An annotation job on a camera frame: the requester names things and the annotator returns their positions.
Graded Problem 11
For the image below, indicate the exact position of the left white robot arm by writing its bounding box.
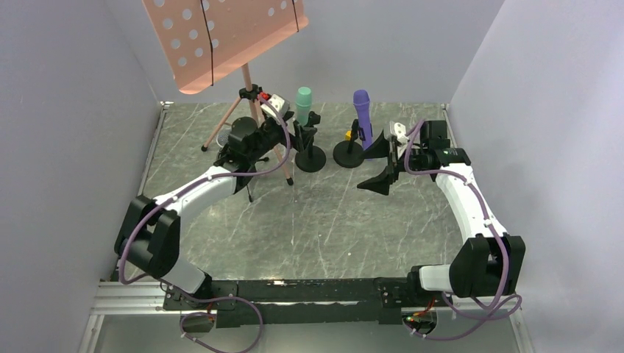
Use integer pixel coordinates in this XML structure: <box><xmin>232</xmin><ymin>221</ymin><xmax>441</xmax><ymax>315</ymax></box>
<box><xmin>114</xmin><ymin>112</ymin><xmax>321</xmax><ymax>301</ymax></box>

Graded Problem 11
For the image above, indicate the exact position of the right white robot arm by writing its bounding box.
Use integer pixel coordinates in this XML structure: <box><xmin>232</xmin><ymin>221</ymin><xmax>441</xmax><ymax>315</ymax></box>
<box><xmin>358</xmin><ymin>121</ymin><xmax>526</xmax><ymax>299</ymax></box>

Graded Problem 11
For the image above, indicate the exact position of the pink music stand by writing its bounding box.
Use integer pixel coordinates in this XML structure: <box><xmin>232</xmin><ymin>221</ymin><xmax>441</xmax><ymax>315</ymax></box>
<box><xmin>141</xmin><ymin>0</ymin><xmax>310</xmax><ymax>186</ymax></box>

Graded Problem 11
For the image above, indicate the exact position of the black round-base mic stand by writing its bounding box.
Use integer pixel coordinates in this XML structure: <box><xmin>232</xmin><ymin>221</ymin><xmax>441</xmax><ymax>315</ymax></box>
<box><xmin>333</xmin><ymin>118</ymin><xmax>364</xmax><ymax>168</ymax></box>

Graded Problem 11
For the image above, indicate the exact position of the teal microphone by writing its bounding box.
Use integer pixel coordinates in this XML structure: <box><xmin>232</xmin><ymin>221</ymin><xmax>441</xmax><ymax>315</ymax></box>
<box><xmin>295</xmin><ymin>86</ymin><xmax>312</xmax><ymax>126</ymax></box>

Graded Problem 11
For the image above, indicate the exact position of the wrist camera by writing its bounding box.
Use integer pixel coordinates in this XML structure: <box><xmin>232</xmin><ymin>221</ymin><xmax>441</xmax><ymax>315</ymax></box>
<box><xmin>260</xmin><ymin>92</ymin><xmax>290</xmax><ymax>118</ymax></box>
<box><xmin>383</xmin><ymin>121</ymin><xmax>408</xmax><ymax>146</ymax></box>

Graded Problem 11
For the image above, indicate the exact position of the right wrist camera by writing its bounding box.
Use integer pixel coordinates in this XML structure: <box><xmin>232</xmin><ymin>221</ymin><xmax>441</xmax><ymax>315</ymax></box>
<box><xmin>383</xmin><ymin>121</ymin><xmax>408</xmax><ymax>146</ymax></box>

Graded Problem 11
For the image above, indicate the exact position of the glitter silver microphone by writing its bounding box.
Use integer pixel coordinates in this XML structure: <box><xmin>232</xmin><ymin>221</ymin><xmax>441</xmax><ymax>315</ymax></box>
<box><xmin>216</xmin><ymin>128</ymin><xmax>231</xmax><ymax>148</ymax></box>

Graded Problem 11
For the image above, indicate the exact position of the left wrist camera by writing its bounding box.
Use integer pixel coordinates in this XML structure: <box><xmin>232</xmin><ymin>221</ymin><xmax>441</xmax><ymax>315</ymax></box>
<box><xmin>260</xmin><ymin>92</ymin><xmax>290</xmax><ymax>118</ymax></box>

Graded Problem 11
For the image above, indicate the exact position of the purple microphone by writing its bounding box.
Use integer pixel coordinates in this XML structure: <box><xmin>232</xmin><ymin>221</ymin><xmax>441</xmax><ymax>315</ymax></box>
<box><xmin>352</xmin><ymin>89</ymin><xmax>373</xmax><ymax>150</ymax></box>

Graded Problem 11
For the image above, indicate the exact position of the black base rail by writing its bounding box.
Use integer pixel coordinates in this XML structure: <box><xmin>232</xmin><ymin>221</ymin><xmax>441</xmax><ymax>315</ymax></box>
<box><xmin>163</xmin><ymin>277</ymin><xmax>442</xmax><ymax>328</ymax></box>

